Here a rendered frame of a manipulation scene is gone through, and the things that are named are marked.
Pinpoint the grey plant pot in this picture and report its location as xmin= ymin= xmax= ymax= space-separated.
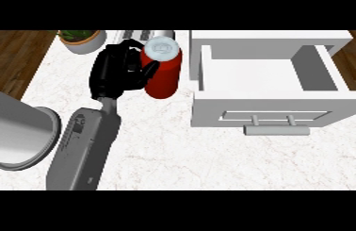
xmin=57 ymin=29 xmax=107 ymax=56

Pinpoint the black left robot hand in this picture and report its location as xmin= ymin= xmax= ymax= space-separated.
xmin=88 ymin=39 xmax=160 ymax=101

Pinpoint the white drawer front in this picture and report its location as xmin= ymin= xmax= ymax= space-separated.
xmin=189 ymin=89 xmax=356 ymax=129

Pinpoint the red can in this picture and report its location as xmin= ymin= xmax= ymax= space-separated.
xmin=138 ymin=35 xmax=183 ymax=100

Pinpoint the silver appliance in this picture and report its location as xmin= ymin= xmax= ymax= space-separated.
xmin=112 ymin=29 xmax=177 ymax=43

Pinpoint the large grey metal pot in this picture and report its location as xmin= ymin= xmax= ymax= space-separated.
xmin=0 ymin=91 xmax=62 ymax=173

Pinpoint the grey drawer handle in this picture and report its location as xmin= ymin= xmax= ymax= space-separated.
xmin=242 ymin=114 xmax=311 ymax=137

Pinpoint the green plant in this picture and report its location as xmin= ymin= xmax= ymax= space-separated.
xmin=59 ymin=29 xmax=98 ymax=42

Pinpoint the white open drawer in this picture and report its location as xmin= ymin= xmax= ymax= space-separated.
xmin=197 ymin=44 xmax=351 ymax=93

